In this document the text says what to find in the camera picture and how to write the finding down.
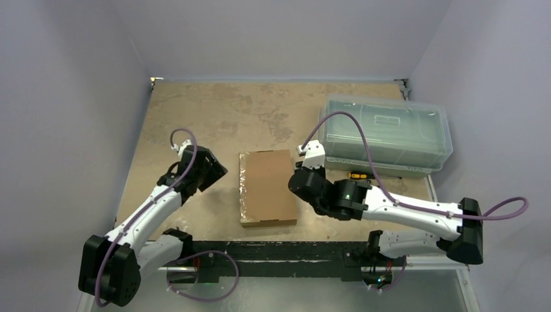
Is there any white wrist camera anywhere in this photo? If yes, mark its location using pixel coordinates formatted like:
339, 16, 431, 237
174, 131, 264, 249
295, 140, 326, 170
171, 139, 194, 157

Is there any yellow black screwdriver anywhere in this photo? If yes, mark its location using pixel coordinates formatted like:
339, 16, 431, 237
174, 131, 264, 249
348, 172, 402, 180

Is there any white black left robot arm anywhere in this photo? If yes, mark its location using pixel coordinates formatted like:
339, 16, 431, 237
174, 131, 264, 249
78, 142, 227, 307

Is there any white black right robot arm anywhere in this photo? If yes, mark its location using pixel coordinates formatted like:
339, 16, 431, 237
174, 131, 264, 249
288, 168, 483, 265

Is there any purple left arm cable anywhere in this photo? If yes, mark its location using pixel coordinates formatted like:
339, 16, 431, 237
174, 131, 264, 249
94, 128, 240, 307

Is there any brown cardboard express box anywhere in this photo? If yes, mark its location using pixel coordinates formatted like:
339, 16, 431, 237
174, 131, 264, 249
238, 149, 298, 228

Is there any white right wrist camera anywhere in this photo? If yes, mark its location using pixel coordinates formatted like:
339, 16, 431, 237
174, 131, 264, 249
295, 140, 326, 170

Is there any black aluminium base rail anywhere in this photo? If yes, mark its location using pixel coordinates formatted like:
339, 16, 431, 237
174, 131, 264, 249
88, 240, 470, 285

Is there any clear plastic storage bin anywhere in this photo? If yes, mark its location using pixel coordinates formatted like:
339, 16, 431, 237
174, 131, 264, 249
318, 94, 453, 178

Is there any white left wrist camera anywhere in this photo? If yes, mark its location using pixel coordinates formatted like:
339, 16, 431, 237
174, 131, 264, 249
171, 139, 194, 157

